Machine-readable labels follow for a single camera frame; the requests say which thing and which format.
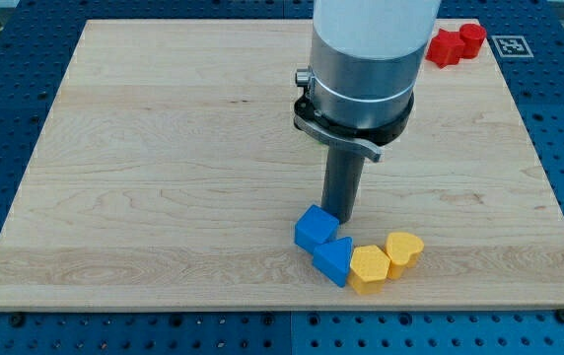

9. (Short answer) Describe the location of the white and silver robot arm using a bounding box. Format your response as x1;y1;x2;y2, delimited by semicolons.
294;0;441;162

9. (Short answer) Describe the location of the blue cube block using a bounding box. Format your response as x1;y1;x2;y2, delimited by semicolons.
294;204;340;254

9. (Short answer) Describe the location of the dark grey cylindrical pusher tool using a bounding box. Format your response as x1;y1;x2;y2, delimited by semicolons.
320;147;365;224

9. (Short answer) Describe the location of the blue triangle block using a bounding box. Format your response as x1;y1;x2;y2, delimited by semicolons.
313;237;353;288

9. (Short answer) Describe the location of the light wooden board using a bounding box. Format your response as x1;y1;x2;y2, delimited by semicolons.
0;20;564;313

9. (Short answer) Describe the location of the yellow hexagon block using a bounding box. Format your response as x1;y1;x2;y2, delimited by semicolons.
347;245;390;295

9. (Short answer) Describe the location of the yellow heart block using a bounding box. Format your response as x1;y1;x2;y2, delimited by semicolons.
385;232;425;280

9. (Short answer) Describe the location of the red star block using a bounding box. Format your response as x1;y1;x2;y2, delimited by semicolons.
426;29;465;68

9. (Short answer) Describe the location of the red cylinder block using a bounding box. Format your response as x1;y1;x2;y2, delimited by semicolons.
459;23;487;59

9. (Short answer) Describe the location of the white fiducial marker tag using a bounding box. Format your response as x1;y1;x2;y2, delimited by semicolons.
491;35;533;58

